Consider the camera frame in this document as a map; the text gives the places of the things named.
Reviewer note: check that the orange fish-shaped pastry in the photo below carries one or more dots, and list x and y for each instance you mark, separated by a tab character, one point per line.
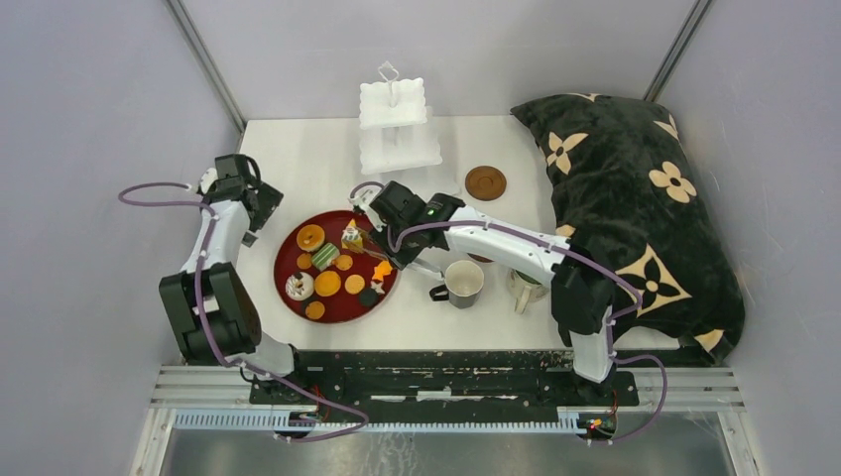
383	270

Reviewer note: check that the chocolate chip cookie lower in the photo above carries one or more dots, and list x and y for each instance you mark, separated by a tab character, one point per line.
314	310

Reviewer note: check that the far brown wooden coaster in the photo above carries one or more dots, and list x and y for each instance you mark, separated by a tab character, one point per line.
485	183

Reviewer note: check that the yellow cake wedge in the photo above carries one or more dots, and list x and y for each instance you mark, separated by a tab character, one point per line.
353	237

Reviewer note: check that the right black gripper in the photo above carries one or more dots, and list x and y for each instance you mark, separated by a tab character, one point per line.
401	257

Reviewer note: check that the brown wooden coaster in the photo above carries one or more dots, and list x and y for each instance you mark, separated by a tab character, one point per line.
480	259
485	183

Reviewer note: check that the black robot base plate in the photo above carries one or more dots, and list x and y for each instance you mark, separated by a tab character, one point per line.
509	386

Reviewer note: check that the green striped cake slice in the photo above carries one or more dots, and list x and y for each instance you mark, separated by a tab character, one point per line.
324	257

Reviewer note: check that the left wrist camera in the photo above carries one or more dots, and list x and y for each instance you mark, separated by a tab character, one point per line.
207	181

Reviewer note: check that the dark red round tray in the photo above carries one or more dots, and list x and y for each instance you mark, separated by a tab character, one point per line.
341	307

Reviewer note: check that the round beige biscuit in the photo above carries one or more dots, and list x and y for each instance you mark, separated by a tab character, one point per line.
355	284

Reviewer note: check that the black floral pillow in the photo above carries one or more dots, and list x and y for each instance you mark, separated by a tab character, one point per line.
619	176

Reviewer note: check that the chocolate chip cookie upper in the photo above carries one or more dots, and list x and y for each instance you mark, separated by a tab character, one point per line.
304	261

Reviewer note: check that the large orange egg tart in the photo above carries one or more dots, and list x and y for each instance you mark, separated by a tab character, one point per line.
327	284

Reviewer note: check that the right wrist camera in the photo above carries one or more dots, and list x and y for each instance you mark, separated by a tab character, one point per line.
362	199

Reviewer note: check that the chocolate chip cookie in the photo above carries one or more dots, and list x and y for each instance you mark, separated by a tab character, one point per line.
304	261
314	310

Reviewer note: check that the white chocolate-drizzled donut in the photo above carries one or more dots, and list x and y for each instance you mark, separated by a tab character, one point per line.
299	286

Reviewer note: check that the metal serving tongs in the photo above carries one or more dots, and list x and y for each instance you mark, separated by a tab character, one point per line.
404	263

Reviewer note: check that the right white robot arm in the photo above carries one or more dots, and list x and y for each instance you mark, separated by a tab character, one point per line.
581	287

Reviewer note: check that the white three-tier dessert stand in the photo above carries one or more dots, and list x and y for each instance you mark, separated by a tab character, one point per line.
396	131

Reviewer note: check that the cream green-lined mug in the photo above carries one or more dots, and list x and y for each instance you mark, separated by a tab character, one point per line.
524	290

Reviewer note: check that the black white-lined mug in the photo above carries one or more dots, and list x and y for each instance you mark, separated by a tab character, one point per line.
463	282

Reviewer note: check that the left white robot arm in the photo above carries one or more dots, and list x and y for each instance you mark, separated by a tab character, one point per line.
214	320

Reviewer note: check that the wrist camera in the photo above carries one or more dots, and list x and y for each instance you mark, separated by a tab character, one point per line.
362	199
207	181

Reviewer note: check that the near brown wooden coaster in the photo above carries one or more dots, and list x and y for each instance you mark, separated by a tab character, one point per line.
480	259

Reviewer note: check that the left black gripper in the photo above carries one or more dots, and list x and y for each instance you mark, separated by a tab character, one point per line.
269	199

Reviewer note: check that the dark chocolate sandwich cookie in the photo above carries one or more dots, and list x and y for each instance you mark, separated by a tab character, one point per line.
368	297

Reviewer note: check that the small chip cookie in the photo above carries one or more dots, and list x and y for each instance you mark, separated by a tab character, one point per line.
344	262

